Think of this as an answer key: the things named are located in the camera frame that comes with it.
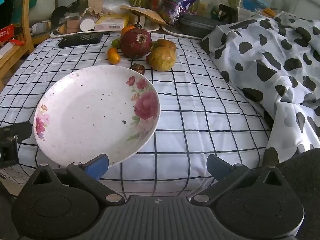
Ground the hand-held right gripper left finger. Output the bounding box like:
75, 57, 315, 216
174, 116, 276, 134
24, 154, 125, 207

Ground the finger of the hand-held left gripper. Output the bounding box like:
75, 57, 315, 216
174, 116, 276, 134
0, 121, 33, 143

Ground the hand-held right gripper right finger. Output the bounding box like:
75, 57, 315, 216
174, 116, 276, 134
191, 154, 296, 207

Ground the white floral plate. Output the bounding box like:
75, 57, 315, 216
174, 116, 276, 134
33, 66, 161, 167

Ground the dark mangosteen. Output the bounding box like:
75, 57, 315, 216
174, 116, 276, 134
130, 64, 146, 75

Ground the yellow passion fruit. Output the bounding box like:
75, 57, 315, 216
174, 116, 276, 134
149, 46, 177, 72

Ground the red pomegranate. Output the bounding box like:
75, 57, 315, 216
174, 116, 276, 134
120, 28, 153, 59

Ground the dark grey cloth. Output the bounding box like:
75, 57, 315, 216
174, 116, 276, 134
275, 148, 320, 240

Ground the red box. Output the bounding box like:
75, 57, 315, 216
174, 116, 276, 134
0, 24, 15, 44

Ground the grey cylinder bottle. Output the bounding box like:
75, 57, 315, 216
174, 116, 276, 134
31, 21, 52, 34

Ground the wooden chair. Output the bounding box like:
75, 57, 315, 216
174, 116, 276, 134
0, 0, 35, 80

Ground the black perforated tray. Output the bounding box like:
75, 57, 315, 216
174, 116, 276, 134
58, 32, 103, 48

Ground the cow print blanket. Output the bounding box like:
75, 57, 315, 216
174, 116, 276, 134
200, 11, 320, 167

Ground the white round jar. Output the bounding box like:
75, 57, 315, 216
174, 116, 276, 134
80, 17, 95, 31

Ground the brown pear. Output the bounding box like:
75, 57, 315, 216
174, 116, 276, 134
155, 39, 177, 52

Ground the orange tangerine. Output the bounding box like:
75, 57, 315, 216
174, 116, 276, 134
121, 24, 137, 37

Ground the black lidded container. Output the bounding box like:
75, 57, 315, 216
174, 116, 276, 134
178, 12, 225, 38

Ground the yellow box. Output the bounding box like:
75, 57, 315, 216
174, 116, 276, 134
95, 14, 130, 30

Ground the long white tray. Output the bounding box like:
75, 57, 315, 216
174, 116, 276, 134
50, 21, 160, 38

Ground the crumpled brown paper bag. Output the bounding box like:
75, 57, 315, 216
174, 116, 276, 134
85, 0, 104, 15

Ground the white plastic bag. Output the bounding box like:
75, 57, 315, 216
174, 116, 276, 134
102, 0, 130, 14

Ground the brown paper envelope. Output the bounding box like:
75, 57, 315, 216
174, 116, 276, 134
120, 5, 167, 25

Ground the purple snack bag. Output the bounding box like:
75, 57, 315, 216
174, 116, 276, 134
157, 0, 203, 25

